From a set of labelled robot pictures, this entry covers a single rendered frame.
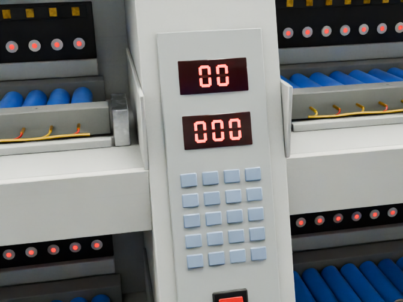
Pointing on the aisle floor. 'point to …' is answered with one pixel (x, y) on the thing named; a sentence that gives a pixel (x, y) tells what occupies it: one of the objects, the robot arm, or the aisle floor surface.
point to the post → (162, 277)
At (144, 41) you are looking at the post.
